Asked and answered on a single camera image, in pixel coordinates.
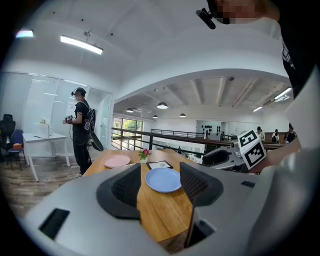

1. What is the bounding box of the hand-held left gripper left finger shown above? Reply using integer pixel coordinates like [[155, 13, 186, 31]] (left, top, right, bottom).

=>
[[21, 162, 174, 256]]

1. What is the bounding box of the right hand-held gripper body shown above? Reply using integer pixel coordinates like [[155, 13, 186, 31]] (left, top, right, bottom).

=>
[[214, 129, 267, 174]]

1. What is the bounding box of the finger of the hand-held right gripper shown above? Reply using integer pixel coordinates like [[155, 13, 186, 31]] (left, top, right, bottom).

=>
[[201, 148, 233, 168]]

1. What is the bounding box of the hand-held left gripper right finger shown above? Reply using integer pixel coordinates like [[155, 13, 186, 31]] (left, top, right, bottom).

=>
[[174, 161, 273, 256]]

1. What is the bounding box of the blue big plate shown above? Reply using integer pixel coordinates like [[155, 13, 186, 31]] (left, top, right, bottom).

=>
[[144, 167, 183, 194]]

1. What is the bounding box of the pink big plate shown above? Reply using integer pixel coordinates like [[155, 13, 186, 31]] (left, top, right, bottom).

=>
[[101, 154, 131, 169]]

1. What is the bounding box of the person's right forearm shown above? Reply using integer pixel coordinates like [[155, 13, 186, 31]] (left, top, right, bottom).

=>
[[254, 136, 304, 175]]

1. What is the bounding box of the black framed picture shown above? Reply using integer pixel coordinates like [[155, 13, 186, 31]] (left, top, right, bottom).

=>
[[146, 160, 174, 171]]

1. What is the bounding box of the small potted pink flower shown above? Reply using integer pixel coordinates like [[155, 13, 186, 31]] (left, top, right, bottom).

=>
[[138, 148, 152, 165]]

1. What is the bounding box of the white desk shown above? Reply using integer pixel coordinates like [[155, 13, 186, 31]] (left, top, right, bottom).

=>
[[21, 132, 71, 183]]

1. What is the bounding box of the large glass window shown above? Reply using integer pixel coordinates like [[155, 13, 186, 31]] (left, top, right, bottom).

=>
[[112, 117, 144, 151]]

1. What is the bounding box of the white box appliance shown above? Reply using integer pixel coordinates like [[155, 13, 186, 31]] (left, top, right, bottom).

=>
[[32, 122, 54, 140]]

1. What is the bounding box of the blue chair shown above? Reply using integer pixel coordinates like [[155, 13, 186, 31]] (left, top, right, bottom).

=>
[[6, 128, 26, 171]]

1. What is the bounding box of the black office chair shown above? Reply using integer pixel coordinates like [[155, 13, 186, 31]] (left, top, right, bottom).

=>
[[0, 113, 17, 152]]

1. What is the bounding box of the person's black clothing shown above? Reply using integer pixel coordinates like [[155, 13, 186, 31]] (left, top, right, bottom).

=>
[[276, 0, 320, 101]]

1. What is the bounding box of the person's head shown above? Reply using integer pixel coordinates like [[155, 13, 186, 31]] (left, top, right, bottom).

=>
[[206, 0, 281, 26]]

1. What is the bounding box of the black head-mounted camera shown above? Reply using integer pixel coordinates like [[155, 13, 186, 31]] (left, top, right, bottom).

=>
[[195, 7, 217, 31]]

